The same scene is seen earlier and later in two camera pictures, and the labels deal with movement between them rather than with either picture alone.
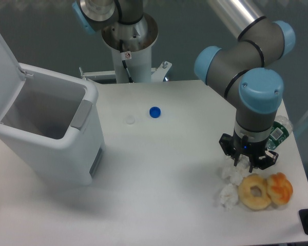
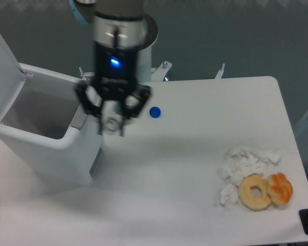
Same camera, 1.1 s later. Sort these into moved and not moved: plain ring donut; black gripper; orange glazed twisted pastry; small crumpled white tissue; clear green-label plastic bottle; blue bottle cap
Moved: clear green-label plastic bottle; black gripper
Not moved: small crumpled white tissue; orange glazed twisted pastry; plain ring donut; blue bottle cap
